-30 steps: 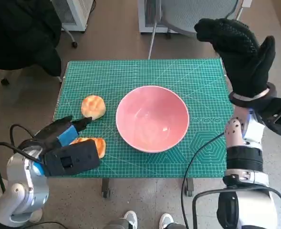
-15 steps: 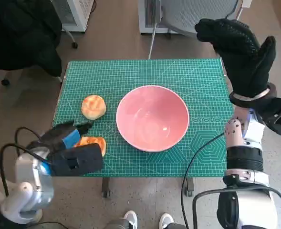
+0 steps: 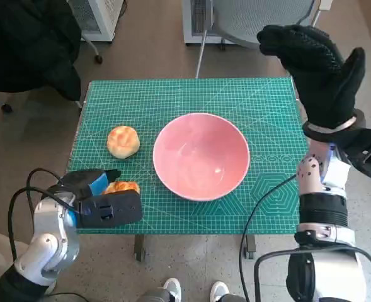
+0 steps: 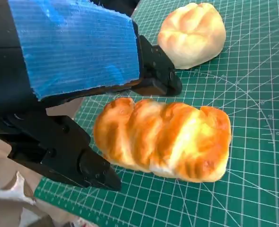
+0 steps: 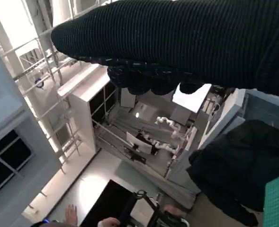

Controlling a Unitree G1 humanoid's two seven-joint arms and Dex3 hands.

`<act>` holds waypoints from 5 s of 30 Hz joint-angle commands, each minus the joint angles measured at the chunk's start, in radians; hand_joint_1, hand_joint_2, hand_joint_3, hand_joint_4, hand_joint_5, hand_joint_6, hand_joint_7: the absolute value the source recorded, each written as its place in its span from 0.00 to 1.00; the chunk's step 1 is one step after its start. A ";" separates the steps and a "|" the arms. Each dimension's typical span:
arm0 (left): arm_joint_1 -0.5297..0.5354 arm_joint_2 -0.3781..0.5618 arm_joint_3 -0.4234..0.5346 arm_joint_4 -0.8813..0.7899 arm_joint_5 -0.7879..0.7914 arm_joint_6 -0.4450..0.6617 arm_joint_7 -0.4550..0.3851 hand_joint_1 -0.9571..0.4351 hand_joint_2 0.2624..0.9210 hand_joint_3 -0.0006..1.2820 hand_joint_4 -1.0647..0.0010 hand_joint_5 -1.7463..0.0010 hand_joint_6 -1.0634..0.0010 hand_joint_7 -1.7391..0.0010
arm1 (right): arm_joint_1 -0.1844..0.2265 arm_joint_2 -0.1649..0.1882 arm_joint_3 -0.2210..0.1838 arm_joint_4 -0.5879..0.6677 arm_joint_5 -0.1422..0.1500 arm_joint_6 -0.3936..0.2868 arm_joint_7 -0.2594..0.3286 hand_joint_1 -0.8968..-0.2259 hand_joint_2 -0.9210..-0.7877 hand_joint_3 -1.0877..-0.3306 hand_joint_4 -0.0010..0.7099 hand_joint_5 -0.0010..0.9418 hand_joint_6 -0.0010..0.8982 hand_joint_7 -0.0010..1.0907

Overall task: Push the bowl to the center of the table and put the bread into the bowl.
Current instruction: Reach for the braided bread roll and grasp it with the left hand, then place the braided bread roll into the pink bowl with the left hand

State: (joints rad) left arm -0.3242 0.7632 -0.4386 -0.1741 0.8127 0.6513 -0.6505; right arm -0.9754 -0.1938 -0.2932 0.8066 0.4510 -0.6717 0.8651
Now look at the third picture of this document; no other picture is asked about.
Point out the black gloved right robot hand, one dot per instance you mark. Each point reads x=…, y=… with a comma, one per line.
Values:
x=323, y=81

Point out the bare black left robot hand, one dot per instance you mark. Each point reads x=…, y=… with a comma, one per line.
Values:
x=84, y=181

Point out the long toy bread loaf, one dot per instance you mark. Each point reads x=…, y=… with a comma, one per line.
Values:
x=122, y=186

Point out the round toy bread bun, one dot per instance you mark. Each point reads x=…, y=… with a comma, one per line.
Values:
x=123, y=141

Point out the pink bowl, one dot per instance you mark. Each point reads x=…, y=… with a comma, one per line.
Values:
x=201, y=157

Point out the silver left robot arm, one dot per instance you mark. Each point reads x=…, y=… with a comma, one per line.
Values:
x=53, y=245

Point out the black table leg caster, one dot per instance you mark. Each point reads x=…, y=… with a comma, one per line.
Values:
x=139, y=248
x=250, y=247

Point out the grey mesh office chair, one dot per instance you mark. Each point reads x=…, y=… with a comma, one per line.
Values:
x=235, y=19

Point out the green cutting mat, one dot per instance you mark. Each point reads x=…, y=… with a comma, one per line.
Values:
x=172, y=97

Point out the chair legs with casters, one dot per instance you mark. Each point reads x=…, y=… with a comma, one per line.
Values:
x=98, y=58

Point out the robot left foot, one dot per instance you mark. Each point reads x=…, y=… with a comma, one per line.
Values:
x=172, y=287

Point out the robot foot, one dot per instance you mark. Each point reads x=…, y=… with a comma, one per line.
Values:
x=220, y=289
x=172, y=287

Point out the white air purifier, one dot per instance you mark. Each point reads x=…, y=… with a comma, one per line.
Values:
x=97, y=19
x=191, y=19

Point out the black jacket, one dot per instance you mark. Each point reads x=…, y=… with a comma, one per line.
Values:
x=21, y=44

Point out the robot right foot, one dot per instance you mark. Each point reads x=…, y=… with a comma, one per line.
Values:
x=220, y=289

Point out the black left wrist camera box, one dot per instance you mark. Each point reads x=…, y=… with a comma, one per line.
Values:
x=116, y=210

